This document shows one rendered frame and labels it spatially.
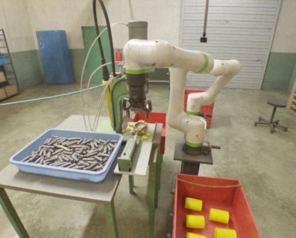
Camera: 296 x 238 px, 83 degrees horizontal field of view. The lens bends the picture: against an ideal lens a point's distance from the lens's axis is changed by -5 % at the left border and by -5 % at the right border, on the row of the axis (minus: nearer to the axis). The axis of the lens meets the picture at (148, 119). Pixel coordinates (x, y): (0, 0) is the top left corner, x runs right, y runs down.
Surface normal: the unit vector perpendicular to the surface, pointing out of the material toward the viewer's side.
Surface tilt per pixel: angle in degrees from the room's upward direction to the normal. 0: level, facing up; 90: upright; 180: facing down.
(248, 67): 90
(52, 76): 90
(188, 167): 90
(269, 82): 90
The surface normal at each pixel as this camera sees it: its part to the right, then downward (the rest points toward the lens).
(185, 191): -0.17, 0.42
